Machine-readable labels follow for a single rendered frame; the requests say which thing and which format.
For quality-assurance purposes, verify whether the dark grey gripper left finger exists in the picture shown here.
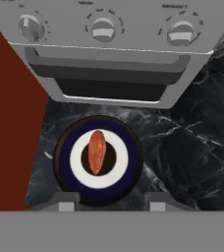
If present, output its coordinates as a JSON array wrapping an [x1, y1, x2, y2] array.
[[30, 191, 82, 213]]

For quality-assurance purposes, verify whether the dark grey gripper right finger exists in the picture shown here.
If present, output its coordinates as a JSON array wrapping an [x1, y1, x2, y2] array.
[[146, 191, 196, 213]]

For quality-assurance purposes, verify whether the orange sweet potato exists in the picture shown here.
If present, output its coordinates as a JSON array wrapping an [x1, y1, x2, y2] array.
[[87, 129, 107, 176]]

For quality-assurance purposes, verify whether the silver toaster oven door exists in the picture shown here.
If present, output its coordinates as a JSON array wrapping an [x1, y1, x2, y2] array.
[[11, 43, 214, 110]]

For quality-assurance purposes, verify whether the silver oven knob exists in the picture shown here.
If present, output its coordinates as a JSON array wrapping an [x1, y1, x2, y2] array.
[[166, 21, 196, 46], [90, 17, 117, 43], [18, 14, 45, 42]]

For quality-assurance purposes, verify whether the silver toaster oven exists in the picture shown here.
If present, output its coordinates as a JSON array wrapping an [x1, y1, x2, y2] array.
[[0, 0, 224, 110]]

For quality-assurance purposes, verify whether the navy and white round plate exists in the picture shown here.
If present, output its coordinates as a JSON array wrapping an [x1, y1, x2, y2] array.
[[52, 114, 144, 207]]

